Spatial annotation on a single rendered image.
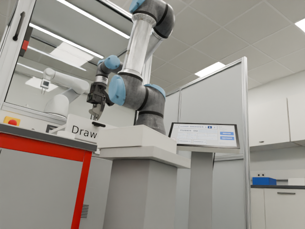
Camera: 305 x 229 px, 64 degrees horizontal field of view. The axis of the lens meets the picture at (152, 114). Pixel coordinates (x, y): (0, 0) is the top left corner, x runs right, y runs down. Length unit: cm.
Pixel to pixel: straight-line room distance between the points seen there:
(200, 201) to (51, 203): 117
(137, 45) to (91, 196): 98
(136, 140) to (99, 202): 82
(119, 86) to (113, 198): 44
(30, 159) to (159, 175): 45
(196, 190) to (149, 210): 97
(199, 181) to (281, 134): 251
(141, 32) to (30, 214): 81
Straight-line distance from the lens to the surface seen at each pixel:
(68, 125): 123
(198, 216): 187
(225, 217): 252
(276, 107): 435
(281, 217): 369
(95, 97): 142
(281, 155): 455
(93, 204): 166
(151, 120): 104
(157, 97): 109
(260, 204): 384
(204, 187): 187
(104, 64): 142
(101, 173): 167
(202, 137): 189
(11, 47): 165
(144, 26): 115
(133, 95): 103
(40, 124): 155
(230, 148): 180
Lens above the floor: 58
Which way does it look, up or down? 19 degrees up
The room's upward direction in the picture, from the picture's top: 6 degrees clockwise
